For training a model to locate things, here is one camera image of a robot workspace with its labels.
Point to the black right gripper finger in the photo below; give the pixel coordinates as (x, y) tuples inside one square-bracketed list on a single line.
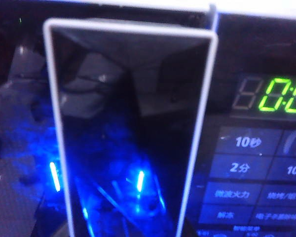
[(54, 230)]

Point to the black silver microwave oven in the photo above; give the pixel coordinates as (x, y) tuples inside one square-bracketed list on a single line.
[(249, 168)]

